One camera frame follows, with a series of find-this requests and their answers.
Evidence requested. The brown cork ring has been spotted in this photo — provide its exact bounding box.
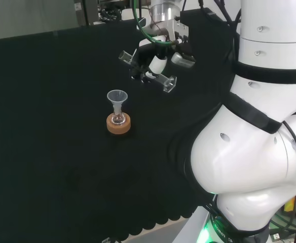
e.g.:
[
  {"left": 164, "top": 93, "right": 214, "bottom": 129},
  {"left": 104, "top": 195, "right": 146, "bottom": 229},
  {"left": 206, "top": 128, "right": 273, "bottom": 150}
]
[{"left": 106, "top": 113, "right": 132, "bottom": 135}]

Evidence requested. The black bench cloth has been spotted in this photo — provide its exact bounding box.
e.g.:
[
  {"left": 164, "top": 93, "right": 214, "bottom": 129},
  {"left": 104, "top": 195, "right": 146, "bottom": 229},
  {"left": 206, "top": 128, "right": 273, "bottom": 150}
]
[{"left": 0, "top": 7, "right": 240, "bottom": 241}]

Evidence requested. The clear glass graduated cylinder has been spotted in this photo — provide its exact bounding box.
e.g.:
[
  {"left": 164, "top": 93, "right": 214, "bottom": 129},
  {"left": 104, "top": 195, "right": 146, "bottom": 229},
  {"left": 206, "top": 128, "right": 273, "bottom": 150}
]
[{"left": 118, "top": 50, "right": 178, "bottom": 94}]

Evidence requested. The clear plastic funnel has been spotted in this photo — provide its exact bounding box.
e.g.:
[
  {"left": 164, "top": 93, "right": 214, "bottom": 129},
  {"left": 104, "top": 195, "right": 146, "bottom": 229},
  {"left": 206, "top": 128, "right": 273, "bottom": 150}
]
[{"left": 106, "top": 89, "right": 129, "bottom": 115}]

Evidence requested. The clear round-bottom flask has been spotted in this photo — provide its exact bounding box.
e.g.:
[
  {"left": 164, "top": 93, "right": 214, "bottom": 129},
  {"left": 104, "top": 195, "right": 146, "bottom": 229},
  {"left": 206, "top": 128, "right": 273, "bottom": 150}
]
[{"left": 110, "top": 110, "right": 126, "bottom": 125}]

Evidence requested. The green cable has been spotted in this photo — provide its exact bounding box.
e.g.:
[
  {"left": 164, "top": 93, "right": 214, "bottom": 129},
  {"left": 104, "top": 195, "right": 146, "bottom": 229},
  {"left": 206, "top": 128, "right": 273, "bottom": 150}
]
[{"left": 134, "top": 0, "right": 179, "bottom": 47}]

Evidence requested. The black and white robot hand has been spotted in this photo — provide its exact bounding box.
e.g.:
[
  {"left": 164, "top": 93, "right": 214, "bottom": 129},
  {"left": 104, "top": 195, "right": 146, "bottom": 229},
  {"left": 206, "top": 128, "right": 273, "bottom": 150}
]
[{"left": 129, "top": 18, "right": 196, "bottom": 88}]

